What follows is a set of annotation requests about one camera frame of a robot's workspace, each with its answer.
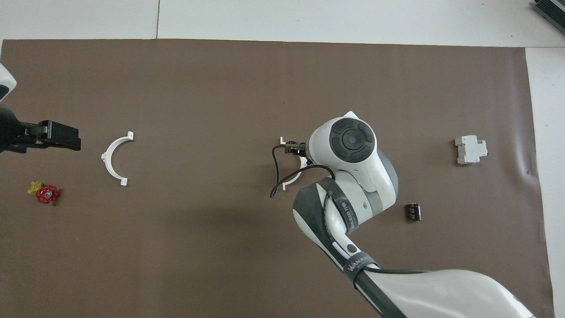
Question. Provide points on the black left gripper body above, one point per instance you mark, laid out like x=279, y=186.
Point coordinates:
x=11, y=132

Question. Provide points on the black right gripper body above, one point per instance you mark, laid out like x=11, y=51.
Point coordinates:
x=295, y=148

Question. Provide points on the white half pipe clamp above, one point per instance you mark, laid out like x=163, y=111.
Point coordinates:
x=298, y=174
x=109, y=159

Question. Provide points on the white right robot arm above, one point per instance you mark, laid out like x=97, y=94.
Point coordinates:
x=353, y=141

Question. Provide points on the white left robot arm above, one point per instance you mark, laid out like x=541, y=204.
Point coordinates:
x=5, y=81

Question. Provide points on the black cylindrical capacitor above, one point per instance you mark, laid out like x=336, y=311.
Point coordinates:
x=413, y=212

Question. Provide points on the brown paper table mat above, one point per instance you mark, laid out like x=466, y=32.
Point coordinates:
x=176, y=221

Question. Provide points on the white circuit breaker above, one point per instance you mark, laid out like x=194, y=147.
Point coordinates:
x=470, y=150

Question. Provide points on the dark ribbed metal device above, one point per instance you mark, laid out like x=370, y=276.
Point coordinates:
x=551, y=9

